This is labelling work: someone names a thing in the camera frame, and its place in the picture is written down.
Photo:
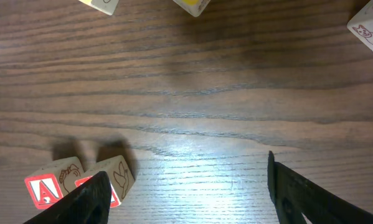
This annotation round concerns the yellow K block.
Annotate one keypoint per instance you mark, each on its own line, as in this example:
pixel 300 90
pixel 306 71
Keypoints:
pixel 361 25

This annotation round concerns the red I block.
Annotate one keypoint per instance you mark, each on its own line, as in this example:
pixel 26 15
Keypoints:
pixel 120 176

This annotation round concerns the red A block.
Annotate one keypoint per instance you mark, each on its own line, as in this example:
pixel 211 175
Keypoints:
pixel 53 181

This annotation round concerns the yellow block right lower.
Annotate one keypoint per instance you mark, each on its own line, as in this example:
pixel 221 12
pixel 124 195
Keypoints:
pixel 106 6

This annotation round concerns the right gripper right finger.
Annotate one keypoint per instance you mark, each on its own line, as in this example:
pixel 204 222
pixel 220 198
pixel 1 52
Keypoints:
pixel 297 199

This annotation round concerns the green Z block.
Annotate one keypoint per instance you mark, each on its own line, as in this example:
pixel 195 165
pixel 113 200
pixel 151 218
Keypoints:
pixel 193 7

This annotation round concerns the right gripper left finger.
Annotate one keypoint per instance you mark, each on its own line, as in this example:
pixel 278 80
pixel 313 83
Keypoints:
pixel 87 204

